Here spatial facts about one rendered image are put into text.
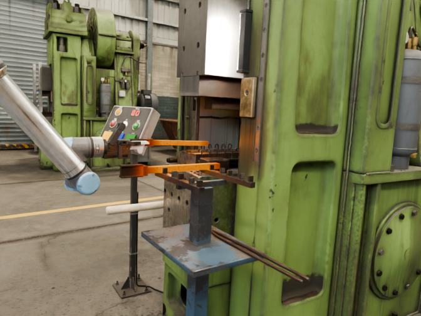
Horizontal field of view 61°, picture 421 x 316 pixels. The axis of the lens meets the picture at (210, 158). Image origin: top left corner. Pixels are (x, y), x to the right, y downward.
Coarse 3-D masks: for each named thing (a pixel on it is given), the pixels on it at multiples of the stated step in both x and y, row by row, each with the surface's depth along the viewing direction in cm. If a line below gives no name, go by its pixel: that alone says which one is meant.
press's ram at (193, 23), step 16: (192, 0) 170; (208, 0) 159; (224, 0) 163; (240, 0) 167; (192, 16) 171; (208, 16) 160; (224, 16) 164; (240, 16) 168; (192, 32) 171; (208, 32) 161; (224, 32) 165; (192, 48) 172; (208, 48) 162; (224, 48) 166; (192, 64) 172; (208, 64) 163; (224, 64) 168
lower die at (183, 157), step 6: (186, 150) 181; (204, 150) 181; (210, 150) 182; (216, 150) 184; (222, 150) 186; (228, 150) 188; (234, 150) 190; (180, 156) 187; (186, 156) 181; (192, 156) 175; (198, 156) 173; (204, 156) 175; (210, 156) 177; (216, 156) 179; (222, 156) 181; (228, 156) 182; (234, 156) 184; (180, 162) 187; (186, 162) 181; (192, 162) 176
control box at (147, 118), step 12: (120, 108) 224; (132, 108) 219; (144, 108) 214; (108, 120) 225; (120, 120) 220; (132, 120) 214; (144, 120) 209; (156, 120) 214; (132, 132) 210; (144, 132) 207
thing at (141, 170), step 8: (120, 168) 125; (128, 168) 126; (136, 168) 128; (144, 168) 128; (152, 168) 130; (160, 168) 132; (168, 168) 134; (176, 168) 136; (184, 168) 138; (192, 168) 140; (200, 168) 142; (208, 168) 144; (216, 168) 146; (120, 176) 125; (128, 176) 126; (136, 176) 127
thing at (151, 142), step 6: (150, 144) 166; (156, 144) 168; (162, 144) 169; (168, 144) 171; (174, 144) 173; (180, 144) 174; (186, 144) 176; (192, 144) 178; (198, 144) 179; (204, 144) 181
